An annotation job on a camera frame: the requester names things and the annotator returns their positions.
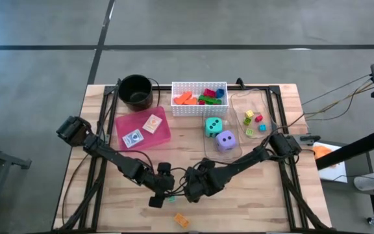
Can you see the small yellow toy block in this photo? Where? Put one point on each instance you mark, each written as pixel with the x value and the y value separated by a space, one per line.
pixel 249 114

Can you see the purple foam die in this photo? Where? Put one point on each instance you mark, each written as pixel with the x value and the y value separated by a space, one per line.
pixel 226 141

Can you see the blue toy building block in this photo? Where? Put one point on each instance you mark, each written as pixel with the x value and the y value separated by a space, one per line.
pixel 219 93

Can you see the large yellow toy block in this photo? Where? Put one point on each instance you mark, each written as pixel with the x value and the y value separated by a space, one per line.
pixel 181 220

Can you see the small light green block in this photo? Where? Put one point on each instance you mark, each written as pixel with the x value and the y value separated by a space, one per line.
pixel 249 132

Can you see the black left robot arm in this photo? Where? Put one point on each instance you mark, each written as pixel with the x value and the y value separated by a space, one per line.
pixel 115 159

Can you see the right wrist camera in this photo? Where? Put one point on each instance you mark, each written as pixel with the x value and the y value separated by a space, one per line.
pixel 221 177

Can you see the teal foam die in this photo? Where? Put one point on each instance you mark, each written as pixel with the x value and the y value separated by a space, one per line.
pixel 213 126

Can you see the long green toy block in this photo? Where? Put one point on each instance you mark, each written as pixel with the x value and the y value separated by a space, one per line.
pixel 211 100

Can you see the black round pot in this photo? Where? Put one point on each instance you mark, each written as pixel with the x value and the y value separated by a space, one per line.
pixel 135 92

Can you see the small turquoise toy block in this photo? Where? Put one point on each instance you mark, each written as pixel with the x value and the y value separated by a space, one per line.
pixel 262 127

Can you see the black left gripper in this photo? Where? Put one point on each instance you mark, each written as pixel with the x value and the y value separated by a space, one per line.
pixel 161 185

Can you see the small lime toy block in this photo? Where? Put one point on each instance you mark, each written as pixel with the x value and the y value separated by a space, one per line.
pixel 247 121

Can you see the caster wheel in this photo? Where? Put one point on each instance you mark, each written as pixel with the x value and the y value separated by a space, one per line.
pixel 372 221

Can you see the white rounded object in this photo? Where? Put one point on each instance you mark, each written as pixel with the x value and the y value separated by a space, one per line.
pixel 365 182

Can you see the black metal bar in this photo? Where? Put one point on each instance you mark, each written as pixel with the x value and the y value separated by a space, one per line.
pixel 352 149

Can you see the orange playing card box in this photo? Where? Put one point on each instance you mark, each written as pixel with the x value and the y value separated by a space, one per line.
pixel 152 123

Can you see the pink translucent tray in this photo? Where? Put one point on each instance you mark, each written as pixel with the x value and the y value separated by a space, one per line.
pixel 141 138

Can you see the white perforated basket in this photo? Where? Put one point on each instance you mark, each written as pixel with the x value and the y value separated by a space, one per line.
pixel 200 110

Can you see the orange triangular toy block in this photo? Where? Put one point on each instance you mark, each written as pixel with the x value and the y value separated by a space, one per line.
pixel 191 101

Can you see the blue playing card box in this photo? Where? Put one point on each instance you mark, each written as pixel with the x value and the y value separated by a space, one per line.
pixel 133 138

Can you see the white paper sheet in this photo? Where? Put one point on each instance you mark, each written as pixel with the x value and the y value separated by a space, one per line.
pixel 333 172

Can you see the small red toy block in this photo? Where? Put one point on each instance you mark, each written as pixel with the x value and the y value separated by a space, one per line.
pixel 258 118

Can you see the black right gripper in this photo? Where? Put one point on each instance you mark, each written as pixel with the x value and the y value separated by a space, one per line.
pixel 198 182

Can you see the small mint toy block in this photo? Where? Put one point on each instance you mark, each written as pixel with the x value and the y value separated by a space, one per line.
pixel 172 199

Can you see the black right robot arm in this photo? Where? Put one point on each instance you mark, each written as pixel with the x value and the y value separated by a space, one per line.
pixel 248 159

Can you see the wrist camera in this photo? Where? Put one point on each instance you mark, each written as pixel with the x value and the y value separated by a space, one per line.
pixel 135 169
pixel 221 177

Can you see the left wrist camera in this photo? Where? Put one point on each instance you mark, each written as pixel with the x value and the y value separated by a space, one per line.
pixel 135 169

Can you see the clear plastic bin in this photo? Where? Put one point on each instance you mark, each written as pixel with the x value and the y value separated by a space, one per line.
pixel 255 100
pixel 235 156

